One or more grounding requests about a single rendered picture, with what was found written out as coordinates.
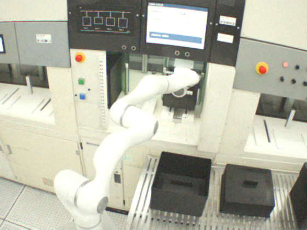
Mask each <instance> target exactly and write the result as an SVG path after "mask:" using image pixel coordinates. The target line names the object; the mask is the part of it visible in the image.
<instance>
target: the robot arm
mask: <svg viewBox="0 0 307 230"><path fill-rule="evenodd" d="M172 71H173V72H174V74H172V75H170V76H162V75H147V76H145V77H143V78H142V79H141V81H140V82H139V84H138V85H137V87H136V88H135V89H134V90H133V91H132V92H131V93H130V94H128V95H127V96H124V97H123V98H121V99H119V100H117V101H116V102H115V103H114V104H113V105H112V107H111V109H110V118H111V120H112V121H113V122H114V123H115V124H117V125H119V126H121V127H124V128H127V129H126V130H122V131H118V132H115V133H111V134H110V135H108V136H107V137H106V138H105V139H104V141H103V142H102V143H101V145H100V146H99V147H98V149H97V150H96V151H95V155H94V158H93V165H94V167H95V171H96V177H95V179H94V180H93V181H91V180H90V179H88V178H86V177H84V176H82V175H80V174H79V173H78V172H76V171H73V170H70V169H64V170H62V171H61V172H59V173H58V174H57V175H56V177H55V180H54V190H55V192H56V195H57V196H58V198H59V199H60V201H61V202H62V204H63V206H64V207H65V208H66V209H67V210H68V212H70V213H71V215H72V216H73V219H74V221H75V224H76V228H77V229H76V230H109V228H108V227H106V226H105V225H104V224H103V222H102V220H101V212H103V211H104V210H105V209H106V207H107V204H108V202H109V194H110V183H111V178H112V173H113V171H114V169H115V167H116V166H117V164H118V162H119V161H120V160H121V158H122V157H123V155H124V154H125V153H126V152H127V151H128V150H129V149H130V148H131V147H133V146H136V145H139V144H141V143H143V142H145V141H147V140H149V139H151V138H152V137H153V136H154V135H155V134H156V133H157V129H158V126H159V123H158V121H157V118H156V116H155V115H153V114H152V113H150V112H147V111H144V110H143V109H141V108H137V107H135V106H136V105H138V104H141V103H143V102H147V101H150V100H151V99H152V98H154V97H155V96H156V95H159V94H169V93H172V94H173V95H174V96H177V97H182V96H184V95H185V94H186V92H187V90H188V88H190V87H192V86H194V85H196V84H197V83H198V82H199V80H200V78H199V76H198V74H197V73H195V71H193V70H191V69H190V68H183V67H175V68H172Z"/></svg>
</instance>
